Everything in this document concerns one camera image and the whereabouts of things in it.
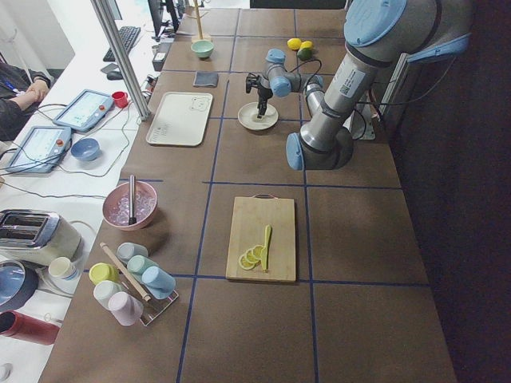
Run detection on pink bowl with ice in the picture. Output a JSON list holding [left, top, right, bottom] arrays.
[[102, 181, 158, 231]]

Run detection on folded grey cloth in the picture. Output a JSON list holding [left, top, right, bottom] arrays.
[[192, 71, 219, 88]]

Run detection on blue plastic cup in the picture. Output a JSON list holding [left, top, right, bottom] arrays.
[[141, 266, 176, 299]]

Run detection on blue bowl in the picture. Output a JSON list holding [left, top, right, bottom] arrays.
[[71, 138, 101, 161]]

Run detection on red mug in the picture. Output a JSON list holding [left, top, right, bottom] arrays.
[[111, 91, 129, 109]]

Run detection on grey plastic cup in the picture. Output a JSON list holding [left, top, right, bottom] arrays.
[[116, 242, 149, 263]]

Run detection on lower blue teach pendant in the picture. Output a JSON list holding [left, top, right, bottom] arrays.
[[6, 126, 72, 174]]

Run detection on beige round plate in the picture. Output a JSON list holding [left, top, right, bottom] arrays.
[[238, 102, 279, 131]]

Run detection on white bear serving tray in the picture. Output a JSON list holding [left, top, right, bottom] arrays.
[[145, 92, 213, 147]]

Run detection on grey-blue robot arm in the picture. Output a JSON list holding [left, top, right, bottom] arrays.
[[286, 1, 474, 170], [245, 49, 323, 120]]

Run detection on yellow-green plastic knife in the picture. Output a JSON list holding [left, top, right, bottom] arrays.
[[260, 225, 272, 272]]

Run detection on black keyboard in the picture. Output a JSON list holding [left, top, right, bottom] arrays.
[[103, 26, 141, 62]]

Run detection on green avocado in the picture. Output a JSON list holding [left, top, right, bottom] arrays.
[[297, 48, 313, 62]]

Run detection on red cylinder bottle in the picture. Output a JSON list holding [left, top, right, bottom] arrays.
[[1, 310, 60, 345]]

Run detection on steel black ice tongs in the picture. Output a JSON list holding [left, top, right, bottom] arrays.
[[128, 175, 137, 226]]

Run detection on mint plastic cup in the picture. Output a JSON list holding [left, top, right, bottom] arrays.
[[127, 255, 158, 283]]

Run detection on yellow plastic cup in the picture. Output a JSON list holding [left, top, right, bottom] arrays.
[[89, 263, 119, 285]]

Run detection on upper blue teach pendant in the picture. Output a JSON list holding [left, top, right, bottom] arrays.
[[53, 89, 113, 132]]

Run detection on yellow lemon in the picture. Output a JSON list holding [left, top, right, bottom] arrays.
[[287, 38, 303, 51], [299, 41, 314, 50]]

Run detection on cream paper cup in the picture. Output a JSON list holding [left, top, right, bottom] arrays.
[[48, 257, 79, 281]]

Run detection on bamboo cutting board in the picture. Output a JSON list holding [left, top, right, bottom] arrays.
[[225, 195, 296, 282]]

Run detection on clear acrylic cup rack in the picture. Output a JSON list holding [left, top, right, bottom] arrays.
[[120, 274, 179, 326]]

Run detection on seated person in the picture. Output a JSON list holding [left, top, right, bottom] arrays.
[[1, 62, 51, 141]]

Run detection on pink plastic cup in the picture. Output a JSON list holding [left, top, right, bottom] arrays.
[[108, 291, 144, 326]]

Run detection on wooden mug tree stand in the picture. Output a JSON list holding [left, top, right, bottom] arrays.
[[192, 0, 212, 43]]

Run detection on wooden rolling pin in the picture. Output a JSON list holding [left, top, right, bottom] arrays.
[[99, 243, 152, 302]]

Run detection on mint green bowl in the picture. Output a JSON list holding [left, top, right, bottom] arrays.
[[191, 40, 214, 59]]

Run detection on black box device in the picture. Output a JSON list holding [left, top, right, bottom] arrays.
[[152, 41, 172, 72]]

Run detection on white plastic cup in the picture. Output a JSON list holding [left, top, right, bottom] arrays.
[[93, 280, 125, 310]]

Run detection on lemon slices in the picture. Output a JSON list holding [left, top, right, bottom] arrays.
[[238, 245, 267, 270]]

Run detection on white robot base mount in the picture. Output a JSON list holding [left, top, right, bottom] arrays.
[[343, 93, 375, 140]]

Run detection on blue dark round pot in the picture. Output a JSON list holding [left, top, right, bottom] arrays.
[[1, 260, 39, 311]]

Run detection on blue teach pendant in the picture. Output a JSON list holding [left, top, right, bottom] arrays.
[[6, 126, 72, 174], [53, 89, 113, 132]]

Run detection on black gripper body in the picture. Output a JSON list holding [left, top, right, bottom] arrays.
[[245, 73, 273, 104]]

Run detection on black computer mouse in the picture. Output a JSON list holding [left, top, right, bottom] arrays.
[[106, 70, 123, 81]]

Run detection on aluminium frame post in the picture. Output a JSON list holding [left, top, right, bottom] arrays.
[[91, 0, 151, 121]]

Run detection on cream toaster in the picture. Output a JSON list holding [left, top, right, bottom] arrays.
[[1, 209, 81, 266]]

